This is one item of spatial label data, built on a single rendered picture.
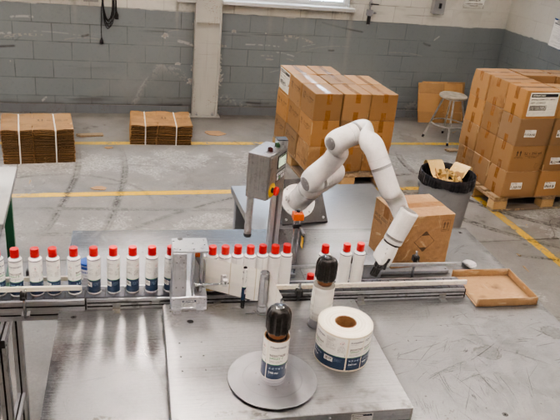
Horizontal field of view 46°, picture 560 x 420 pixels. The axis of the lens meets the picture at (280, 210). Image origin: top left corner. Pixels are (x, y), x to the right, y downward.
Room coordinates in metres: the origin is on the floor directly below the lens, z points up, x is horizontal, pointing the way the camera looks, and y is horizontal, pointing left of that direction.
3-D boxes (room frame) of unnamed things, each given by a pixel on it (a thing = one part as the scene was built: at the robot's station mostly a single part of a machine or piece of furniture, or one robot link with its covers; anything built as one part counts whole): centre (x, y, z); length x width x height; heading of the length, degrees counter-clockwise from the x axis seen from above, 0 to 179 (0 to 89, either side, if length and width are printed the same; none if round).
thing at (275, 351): (1.82, -0.03, 1.04); 0.09 x 0.09 x 0.29
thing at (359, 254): (2.52, -0.36, 0.98); 0.05 x 0.05 x 0.20
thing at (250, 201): (2.50, 0.13, 1.18); 0.04 x 0.04 x 0.21
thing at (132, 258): (2.29, 0.56, 0.98); 0.05 x 0.05 x 0.20
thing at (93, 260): (2.25, 0.71, 0.98); 0.05 x 0.05 x 0.20
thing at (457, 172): (4.91, -1.31, 0.50); 0.42 x 0.41 x 0.28; 107
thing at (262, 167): (2.50, 0.07, 1.38); 0.17 x 0.10 x 0.19; 159
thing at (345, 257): (2.51, -0.30, 0.98); 0.05 x 0.05 x 0.20
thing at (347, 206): (3.32, -0.26, 0.81); 0.90 x 0.90 x 0.04; 17
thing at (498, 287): (2.68, -1.02, 0.85); 0.30 x 0.26 x 0.04; 104
